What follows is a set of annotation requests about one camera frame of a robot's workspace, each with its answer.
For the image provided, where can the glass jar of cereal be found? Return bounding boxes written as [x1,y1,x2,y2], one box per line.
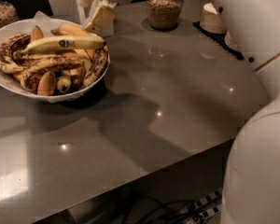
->
[146,0,183,30]

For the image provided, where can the glass jar far left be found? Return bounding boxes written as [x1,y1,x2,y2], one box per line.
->
[0,0,19,29]

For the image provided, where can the black rubber mat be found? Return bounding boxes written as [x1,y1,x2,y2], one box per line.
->
[192,21,244,61]

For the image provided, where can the white napkin dispenser box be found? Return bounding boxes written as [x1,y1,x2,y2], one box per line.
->
[43,0,115,38]

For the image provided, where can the spotted banana right rim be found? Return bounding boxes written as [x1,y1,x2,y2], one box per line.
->
[83,46,108,87]

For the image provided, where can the orange banana tip back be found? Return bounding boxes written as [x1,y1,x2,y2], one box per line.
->
[30,25,44,42]

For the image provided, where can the black cables on floor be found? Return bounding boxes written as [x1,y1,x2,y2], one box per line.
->
[120,193,209,224]

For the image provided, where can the left stack paper bowls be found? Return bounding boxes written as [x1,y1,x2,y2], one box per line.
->
[200,3,227,35]

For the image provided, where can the upper white power strip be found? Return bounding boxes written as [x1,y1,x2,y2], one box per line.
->
[176,189,223,217]

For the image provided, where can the spotted banana rim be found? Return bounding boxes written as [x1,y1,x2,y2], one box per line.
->
[83,46,108,87]
[0,34,30,74]

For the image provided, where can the small orange banana front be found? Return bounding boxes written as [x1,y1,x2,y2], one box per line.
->
[37,71,56,96]

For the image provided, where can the spotted banana left rim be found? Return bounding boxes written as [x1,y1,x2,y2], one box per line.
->
[0,34,30,74]

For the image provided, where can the brown spotted banana centre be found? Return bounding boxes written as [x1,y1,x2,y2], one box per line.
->
[21,55,84,92]

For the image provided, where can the white power strip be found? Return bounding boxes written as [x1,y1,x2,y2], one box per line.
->
[182,204,221,224]
[176,189,223,217]

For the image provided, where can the yellow banana with blue sticker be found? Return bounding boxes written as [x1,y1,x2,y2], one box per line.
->
[21,35,105,55]

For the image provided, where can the small green-yellow banana front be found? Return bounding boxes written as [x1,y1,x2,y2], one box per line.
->
[56,76,71,93]

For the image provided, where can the lower white power strip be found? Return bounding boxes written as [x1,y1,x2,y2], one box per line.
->
[182,204,221,224]

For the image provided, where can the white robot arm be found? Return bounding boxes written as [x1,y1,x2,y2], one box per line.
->
[169,0,280,224]

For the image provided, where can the orange banana back right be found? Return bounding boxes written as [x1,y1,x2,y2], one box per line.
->
[51,23,88,35]

